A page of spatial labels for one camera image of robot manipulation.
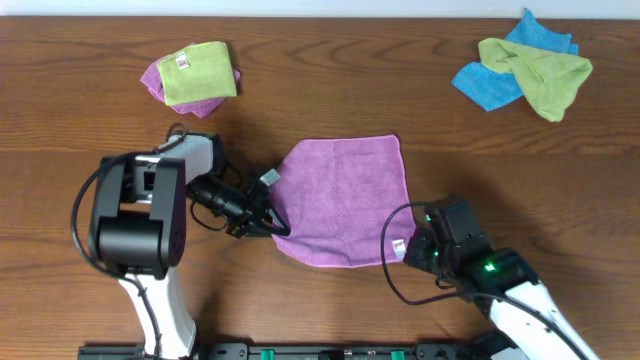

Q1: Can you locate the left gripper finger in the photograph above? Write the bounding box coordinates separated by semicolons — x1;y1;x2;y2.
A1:
247;226;290;237
264;203;290;228

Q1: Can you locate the purple microfiber cloth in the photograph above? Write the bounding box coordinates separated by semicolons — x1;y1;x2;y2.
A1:
270;135;416;268

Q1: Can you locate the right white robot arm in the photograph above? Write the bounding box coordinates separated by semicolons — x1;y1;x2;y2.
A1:
404;194;598;359

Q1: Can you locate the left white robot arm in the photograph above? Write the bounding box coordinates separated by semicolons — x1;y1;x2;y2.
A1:
80;130;291;359

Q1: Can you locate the folded green cloth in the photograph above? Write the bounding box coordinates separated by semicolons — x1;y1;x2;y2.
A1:
156;41;237;106

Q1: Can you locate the crumpled blue cloth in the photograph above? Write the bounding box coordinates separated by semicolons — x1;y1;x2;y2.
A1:
452;9;579;111

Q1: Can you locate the crumpled green cloth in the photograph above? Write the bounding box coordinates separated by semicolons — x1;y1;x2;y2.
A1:
478;38;593;122

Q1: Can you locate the right black camera cable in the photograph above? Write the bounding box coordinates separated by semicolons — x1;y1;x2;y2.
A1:
380;201;591;360

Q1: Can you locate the black camera cable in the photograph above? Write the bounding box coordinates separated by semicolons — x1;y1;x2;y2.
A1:
70;122;189;360
380;201;591;360

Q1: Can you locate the left black camera cable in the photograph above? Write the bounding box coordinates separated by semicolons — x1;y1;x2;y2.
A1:
70;122;189;360

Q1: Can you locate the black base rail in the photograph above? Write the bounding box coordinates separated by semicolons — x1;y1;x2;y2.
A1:
77;342;481;360

